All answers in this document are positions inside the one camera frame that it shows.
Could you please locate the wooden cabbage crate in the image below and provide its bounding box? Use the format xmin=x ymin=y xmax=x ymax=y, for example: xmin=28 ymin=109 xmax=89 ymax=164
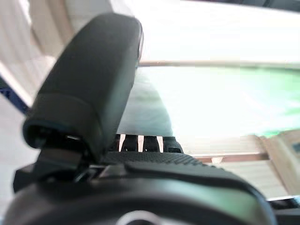
xmin=0 ymin=0 xmax=300 ymax=200

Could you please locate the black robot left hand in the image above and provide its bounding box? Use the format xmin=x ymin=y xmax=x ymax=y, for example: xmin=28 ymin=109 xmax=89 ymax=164
xmin=4 ymin=13 xmax=278 ymax=225

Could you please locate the green white napa cabbage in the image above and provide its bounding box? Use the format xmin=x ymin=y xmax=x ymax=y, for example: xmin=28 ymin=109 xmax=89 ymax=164
xmin=127 ymin=67 xmax=300 ymax=141

